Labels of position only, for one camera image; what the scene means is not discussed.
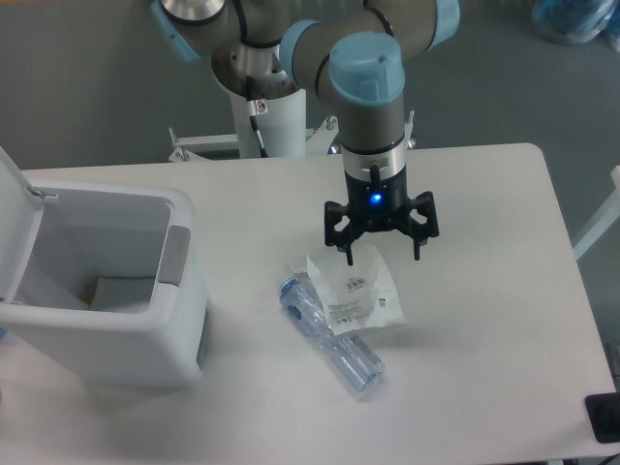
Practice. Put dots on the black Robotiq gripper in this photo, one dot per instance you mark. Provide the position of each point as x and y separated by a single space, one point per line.
369 208

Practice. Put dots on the white plastic packaging bag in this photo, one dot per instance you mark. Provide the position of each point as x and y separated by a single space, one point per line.
353 297

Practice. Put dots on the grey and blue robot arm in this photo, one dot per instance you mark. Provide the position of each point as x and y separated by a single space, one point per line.
354 66

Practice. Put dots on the white trash can with lid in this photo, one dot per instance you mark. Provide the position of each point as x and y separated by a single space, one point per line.
105 279

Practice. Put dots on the clear crushed plastic bottle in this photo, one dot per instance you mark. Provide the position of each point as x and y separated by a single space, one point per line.
356 362

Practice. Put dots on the blue plastic bag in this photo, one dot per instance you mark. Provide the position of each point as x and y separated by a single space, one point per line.
572 23

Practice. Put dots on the black device at table edge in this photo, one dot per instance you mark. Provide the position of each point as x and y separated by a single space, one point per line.
603 413

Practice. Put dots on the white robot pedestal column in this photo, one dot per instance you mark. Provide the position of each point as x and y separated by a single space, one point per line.
268 108

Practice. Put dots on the white frame post right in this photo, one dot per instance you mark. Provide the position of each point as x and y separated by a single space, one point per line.
603 218

